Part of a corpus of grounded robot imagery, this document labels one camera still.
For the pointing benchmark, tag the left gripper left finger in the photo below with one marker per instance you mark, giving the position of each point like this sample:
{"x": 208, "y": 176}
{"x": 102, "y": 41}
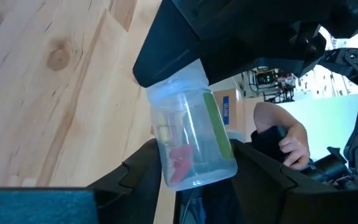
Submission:
{"x": 132, "y": 189}

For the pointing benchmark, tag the cardboard box with blue label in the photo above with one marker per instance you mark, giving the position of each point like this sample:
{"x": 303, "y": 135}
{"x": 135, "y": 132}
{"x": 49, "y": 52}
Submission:
{"x": 235, "y": 105}

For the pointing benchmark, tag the person's hand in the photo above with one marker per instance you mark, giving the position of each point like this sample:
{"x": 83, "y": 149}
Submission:
{"x": 295, "y": 149}

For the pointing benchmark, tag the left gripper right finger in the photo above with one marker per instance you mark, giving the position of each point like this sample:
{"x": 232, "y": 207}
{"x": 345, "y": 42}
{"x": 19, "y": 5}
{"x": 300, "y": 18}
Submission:
{"x": 291, "y": 205}

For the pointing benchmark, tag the black background robot station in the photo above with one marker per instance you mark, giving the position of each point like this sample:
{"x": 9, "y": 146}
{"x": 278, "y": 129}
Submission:
{"x": 269, "y": 84}

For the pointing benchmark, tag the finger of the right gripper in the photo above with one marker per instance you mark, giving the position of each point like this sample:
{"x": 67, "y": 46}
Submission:
{"x": 259, "y": 49}
{"x": 169, "y": 46}

